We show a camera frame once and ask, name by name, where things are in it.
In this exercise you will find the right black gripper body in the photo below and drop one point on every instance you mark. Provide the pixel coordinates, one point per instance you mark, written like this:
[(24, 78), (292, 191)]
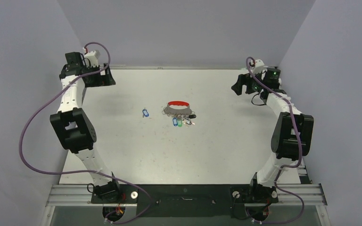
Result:
[(253, 85)]

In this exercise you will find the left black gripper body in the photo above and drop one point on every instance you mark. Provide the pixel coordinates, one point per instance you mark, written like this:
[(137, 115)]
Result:
[(95, 80)]

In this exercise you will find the blue key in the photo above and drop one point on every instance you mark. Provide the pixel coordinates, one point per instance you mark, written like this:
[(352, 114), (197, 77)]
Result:
[(175, 122), (145, 113)]

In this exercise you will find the grey red keyring holder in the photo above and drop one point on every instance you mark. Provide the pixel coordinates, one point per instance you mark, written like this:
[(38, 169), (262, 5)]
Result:
[(177, 109)]

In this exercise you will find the silver metal key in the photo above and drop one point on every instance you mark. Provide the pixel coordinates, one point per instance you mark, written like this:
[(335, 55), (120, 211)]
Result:
[(188, 122)]

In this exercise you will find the green key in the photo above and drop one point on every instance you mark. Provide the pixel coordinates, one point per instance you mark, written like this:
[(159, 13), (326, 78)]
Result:
[(179, 122)]

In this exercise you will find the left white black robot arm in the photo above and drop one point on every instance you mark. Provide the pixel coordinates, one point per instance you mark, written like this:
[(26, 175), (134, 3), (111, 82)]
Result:
[(73, 127)]

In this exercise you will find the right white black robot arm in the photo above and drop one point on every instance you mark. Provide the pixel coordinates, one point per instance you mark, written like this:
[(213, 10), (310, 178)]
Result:
[(256, 192)]

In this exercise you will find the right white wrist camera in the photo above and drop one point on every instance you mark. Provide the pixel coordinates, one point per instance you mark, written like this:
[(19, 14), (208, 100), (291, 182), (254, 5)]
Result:
[(258, 67)]

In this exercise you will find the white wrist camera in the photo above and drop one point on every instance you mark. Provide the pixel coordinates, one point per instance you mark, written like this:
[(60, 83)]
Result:
[(258, 67), (92, 58)]

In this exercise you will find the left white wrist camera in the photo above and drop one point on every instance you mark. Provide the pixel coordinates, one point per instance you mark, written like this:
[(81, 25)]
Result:
[(92, 58)]

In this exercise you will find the aluminium back rail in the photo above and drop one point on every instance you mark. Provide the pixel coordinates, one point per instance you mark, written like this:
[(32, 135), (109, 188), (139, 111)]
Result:
[(169, 67)]

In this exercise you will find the aluminium rail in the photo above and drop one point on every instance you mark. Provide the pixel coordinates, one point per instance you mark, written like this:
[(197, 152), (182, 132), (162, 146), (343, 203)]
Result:
[(77, 195), (292, 136), (169, 67)]

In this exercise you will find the aluminium right side rail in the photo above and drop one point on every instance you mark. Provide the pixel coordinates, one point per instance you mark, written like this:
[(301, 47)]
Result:
[(292, 136)]

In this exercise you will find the aluminium front rail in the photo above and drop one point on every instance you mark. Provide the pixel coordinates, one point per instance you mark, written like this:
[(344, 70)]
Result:
[(77, 195)]

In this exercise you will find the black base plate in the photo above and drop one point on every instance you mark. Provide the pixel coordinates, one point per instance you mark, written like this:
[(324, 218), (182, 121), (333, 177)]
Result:
[(205, 200)]

